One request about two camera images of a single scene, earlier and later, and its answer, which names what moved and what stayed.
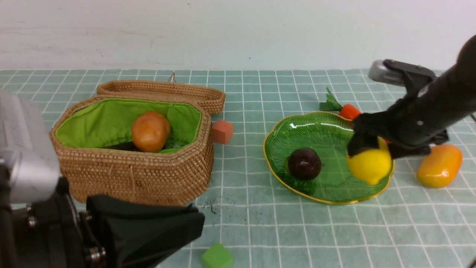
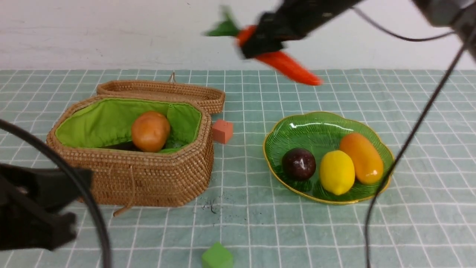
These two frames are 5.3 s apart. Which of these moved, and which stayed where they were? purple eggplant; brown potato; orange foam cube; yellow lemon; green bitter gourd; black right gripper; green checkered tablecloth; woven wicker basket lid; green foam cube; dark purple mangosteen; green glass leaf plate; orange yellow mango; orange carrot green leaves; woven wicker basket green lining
Moved: orange yellow mango; orange carrot green leaves; yellow lemon; black right gripper; dark purple mangosteen
Stayed: orange foam cube; green checkered tablecloth; green foam cube; woven wicker basket lid; brown potato; woven wicker basket green lining; green bitter gourd; green glass leaf plate; purple eggplant
